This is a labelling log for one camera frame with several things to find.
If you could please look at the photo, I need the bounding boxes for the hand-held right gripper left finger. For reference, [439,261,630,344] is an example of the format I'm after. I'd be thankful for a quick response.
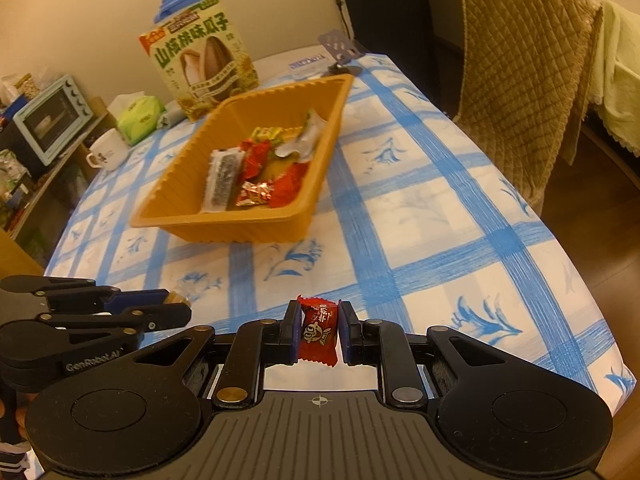
[120,299,303,409]

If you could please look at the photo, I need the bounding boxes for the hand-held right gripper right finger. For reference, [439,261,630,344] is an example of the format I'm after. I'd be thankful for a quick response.
[339,300,521,408]

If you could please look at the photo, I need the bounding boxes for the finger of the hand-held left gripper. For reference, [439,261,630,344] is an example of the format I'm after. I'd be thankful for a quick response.
[0,275,170,313]
[40,304,192,336]

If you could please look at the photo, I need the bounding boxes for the red cartoon candy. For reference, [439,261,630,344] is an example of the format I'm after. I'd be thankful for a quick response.
[296,295,341,367]

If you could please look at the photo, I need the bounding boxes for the orange plastic tray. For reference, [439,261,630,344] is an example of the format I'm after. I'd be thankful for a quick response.
[130,74,355,245]

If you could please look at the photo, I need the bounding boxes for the large red square packet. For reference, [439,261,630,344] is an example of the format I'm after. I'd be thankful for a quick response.
[267,162,307,208]

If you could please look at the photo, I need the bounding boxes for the clear seaweed packet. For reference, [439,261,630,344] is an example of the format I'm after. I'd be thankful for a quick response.
[202,149,246,213]

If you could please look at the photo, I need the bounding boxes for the red packet with white label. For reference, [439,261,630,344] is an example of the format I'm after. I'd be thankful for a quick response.
[240,140,273,178]

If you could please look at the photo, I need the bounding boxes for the yellow candy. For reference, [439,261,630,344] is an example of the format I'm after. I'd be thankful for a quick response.
[250,126,301,143]

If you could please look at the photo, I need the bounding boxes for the blue checked tablecloth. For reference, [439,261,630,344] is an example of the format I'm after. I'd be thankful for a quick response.
[45,52,626,396]

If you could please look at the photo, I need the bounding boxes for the wooden shelf unit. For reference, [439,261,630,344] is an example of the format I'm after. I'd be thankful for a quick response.
[0,110,118,261]

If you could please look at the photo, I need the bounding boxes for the white mug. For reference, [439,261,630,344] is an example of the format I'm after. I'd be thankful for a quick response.
[86,127,132,172]

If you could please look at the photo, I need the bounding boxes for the green tissue pack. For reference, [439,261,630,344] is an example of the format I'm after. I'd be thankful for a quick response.
[107,92,167,147]

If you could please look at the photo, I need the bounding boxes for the grey cloth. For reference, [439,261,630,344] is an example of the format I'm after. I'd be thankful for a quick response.
[159,105,188,128]

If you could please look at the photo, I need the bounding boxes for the light blue toaster oven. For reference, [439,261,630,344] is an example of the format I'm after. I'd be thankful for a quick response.
[12,74,93,167]

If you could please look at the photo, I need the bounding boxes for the glass jar of nuts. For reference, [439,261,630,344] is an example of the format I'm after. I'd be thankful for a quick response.
[15,74,41,101]

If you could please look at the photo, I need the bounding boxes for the green sunflower seed bag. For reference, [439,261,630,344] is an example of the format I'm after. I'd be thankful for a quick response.
[139,0,261,122]

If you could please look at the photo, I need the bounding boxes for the blue white paper strip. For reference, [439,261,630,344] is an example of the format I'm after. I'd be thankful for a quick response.
[289,55,331,72]

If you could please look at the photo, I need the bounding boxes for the grey metal phone stand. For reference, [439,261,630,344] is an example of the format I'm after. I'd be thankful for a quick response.
[317,31,371,77]

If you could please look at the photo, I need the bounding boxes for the chair with quilted cover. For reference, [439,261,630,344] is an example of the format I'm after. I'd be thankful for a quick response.
[450,0,603,216]

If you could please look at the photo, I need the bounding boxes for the dark cabinet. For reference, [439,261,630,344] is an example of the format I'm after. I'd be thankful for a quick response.
[332,0,466,56]

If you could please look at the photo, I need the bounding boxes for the covered sofa with cushion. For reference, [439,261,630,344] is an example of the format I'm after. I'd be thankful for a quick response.
[590,0,640,156]

